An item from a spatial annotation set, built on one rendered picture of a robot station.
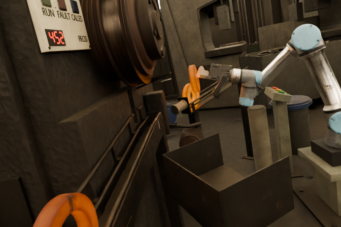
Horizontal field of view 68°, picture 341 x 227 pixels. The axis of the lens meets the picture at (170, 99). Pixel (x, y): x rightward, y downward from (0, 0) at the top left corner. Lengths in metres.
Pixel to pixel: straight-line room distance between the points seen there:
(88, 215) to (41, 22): 0.48
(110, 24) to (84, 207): 0.59
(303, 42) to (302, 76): 2.07
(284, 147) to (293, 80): 1.49
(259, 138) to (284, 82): 1.53
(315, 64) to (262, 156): 0.80
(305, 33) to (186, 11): 2.67
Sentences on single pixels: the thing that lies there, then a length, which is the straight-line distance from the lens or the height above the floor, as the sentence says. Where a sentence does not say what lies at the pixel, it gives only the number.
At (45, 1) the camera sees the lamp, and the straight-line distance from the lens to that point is 0.79.
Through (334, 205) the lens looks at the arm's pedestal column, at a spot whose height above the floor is 0.06.
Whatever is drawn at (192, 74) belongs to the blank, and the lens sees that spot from 1.34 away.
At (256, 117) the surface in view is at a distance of 1.78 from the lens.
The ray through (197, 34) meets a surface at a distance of 3.77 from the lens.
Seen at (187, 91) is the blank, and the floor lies 0.75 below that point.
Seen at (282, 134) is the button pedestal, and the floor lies 0.31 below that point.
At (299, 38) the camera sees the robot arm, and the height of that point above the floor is 0.95.
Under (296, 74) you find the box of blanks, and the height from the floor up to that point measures 0.45.
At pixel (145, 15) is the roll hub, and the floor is 1.14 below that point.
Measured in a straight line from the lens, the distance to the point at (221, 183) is 0.79.
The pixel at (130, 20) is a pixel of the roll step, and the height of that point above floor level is 1.13.
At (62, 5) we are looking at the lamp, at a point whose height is 1.19.
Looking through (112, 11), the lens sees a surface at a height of 1.17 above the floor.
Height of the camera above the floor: 1.01
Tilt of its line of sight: 11 degrees down
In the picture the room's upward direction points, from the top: 11 degrees counter-clockwise
